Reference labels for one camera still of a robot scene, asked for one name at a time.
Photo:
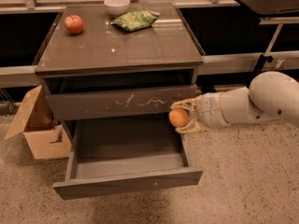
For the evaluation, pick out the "white bowl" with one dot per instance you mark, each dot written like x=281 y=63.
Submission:
x=117 y=7

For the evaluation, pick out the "red apple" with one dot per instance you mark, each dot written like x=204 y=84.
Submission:
x=73 y=24

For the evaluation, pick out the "black side table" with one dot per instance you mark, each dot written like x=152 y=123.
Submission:
x=247 y=38

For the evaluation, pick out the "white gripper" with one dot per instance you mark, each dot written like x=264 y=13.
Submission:
x=208 y=110

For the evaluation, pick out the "open grey middle drawer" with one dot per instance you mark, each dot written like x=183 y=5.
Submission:
x=126 y=154

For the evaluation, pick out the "orange fruit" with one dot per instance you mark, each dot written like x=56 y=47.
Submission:
x=178 y=117

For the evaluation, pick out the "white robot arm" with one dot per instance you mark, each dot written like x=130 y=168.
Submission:
x=269 y=96

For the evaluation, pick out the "scratched grey top drawer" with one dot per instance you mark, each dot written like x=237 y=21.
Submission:
x=106 y=104

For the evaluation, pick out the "grey drawer cabinet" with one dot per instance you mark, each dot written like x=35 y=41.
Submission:
x=106 y=58

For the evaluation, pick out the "cardboard box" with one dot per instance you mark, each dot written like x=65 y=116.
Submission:
x=44 y=135

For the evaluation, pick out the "green chip bag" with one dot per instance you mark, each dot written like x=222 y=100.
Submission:
x=136 y=20

